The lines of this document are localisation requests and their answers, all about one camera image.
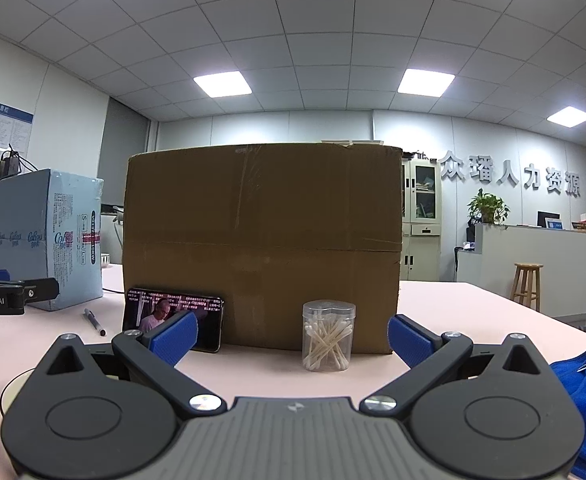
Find square ceiling light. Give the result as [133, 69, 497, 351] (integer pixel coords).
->
[193, 70, 252, 98]
[546, 108, 586, 130]
[398, 68, 456, 97]

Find grey metal cabinet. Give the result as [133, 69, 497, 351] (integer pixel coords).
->
[402, 152, 444, 282]

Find black smartphone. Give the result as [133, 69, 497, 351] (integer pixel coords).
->
[124, 287, 225, 353]

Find black pen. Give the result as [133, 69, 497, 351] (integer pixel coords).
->
[84, 308, 106, 337]

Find white reception counter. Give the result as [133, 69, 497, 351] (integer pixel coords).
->
[457, 222, 586, 322]

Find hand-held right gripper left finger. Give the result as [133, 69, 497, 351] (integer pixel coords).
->
[35, 310, 228, 417]

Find wooden stool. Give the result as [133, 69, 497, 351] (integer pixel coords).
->
[510, 262, 544, 312]

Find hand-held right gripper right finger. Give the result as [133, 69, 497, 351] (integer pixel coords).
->
[359, 314, 554, 417]

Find green potted plant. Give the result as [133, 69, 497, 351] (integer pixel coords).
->
[468, 189, 510, 225]

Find black power adapter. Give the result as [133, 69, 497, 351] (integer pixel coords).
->
[0, 145, 24, 181]

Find large brown cardboard box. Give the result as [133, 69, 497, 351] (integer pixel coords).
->
[122, 142, 404, 356]

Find silver wall lettering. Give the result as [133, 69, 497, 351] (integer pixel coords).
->
[438, 150, 582, 199]

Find large light blue carton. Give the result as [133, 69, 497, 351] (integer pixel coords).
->
[0, 168, 104, 312]

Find clear cotton swab jar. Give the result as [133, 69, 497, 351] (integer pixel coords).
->
[302, 301, 356, 372]

